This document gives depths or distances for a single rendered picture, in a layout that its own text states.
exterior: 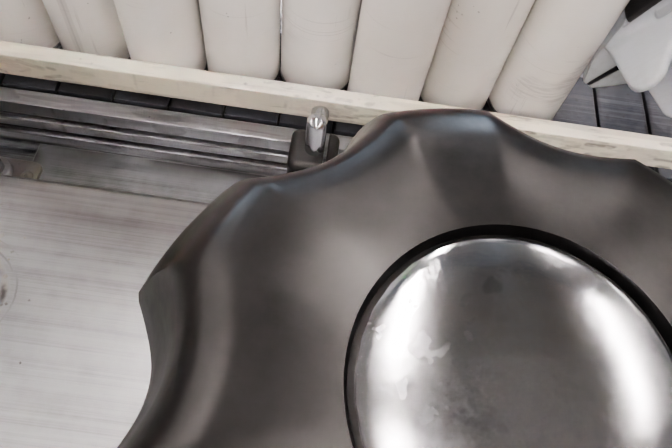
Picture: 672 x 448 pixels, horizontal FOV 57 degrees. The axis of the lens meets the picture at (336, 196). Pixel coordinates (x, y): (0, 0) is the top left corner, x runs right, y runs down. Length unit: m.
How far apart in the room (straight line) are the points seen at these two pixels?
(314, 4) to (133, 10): 0.11
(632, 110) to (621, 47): 0.11
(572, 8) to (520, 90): 0.07
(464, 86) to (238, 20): 0.15
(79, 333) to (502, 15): 0.30
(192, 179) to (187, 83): 0.09
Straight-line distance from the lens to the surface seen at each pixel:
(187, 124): 0.44
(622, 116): 0.51
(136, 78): 0.42
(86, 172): 0.49
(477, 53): 0.40
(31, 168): 0.50
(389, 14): 0.36
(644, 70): 0.40
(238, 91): 0.41
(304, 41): 0.40
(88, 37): 0.44
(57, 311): 0.39
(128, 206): 0.41
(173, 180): 0.47
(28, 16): 0.46
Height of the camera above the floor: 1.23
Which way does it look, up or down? 60 degrees down
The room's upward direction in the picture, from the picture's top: 10 degrees clockwise
